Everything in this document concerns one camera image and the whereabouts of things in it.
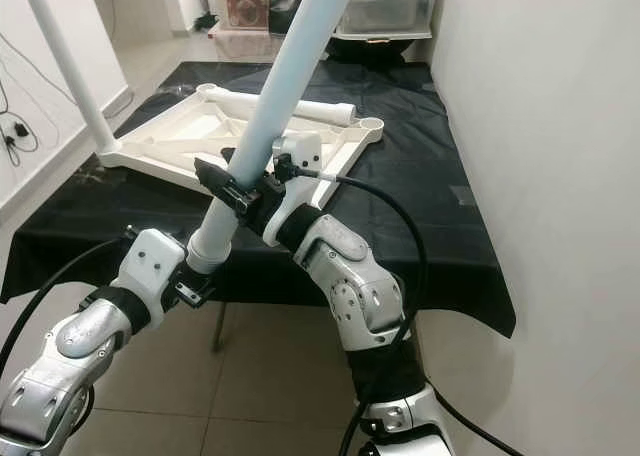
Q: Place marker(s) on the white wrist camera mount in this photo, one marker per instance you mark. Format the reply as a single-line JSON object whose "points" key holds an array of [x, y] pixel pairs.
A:
{"points": [[300, 154], [160, 266]]}

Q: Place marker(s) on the beige cloth covered bench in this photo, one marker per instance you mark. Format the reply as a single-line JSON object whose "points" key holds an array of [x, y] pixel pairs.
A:
{"points": [[245, 44]]}

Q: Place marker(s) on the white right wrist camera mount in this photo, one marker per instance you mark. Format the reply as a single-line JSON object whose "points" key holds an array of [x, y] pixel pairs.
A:
{"points": [[300, 154]]}

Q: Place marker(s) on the black round wok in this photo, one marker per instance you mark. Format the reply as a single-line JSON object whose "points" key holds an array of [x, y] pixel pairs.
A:
{"points": [[375, 48]]}

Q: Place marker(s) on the black table cloth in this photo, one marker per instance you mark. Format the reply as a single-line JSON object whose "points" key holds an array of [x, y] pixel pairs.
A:
{"points": [[430, 226]]}

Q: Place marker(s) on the clear plastic storage container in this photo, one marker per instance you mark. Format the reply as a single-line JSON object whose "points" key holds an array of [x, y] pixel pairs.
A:
{"points": [[395, 4]]}

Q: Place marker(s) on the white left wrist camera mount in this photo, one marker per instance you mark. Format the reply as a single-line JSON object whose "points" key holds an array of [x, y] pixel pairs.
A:
{"points": [[160, 266]]}

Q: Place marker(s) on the white plastic table leg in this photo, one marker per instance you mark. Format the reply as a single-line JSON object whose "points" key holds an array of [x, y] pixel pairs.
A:
{"points": [[300, 66], [320, 111], [70, 66]]}

